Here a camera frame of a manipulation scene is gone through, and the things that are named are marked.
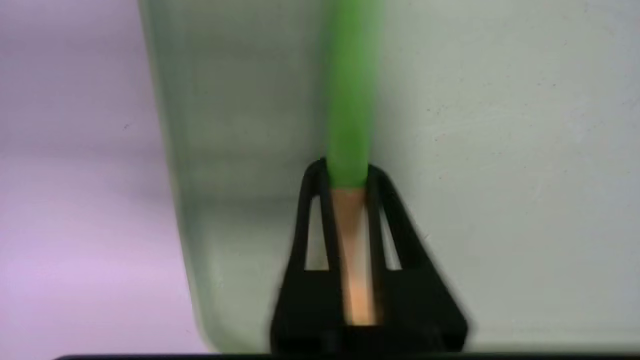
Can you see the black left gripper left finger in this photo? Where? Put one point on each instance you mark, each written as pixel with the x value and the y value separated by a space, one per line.
pixel 310 300

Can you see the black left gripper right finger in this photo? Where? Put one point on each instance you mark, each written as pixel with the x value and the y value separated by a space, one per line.
pixel 415 300

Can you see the light green plastic tray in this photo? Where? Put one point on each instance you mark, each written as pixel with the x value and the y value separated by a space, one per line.
pixel 500 150

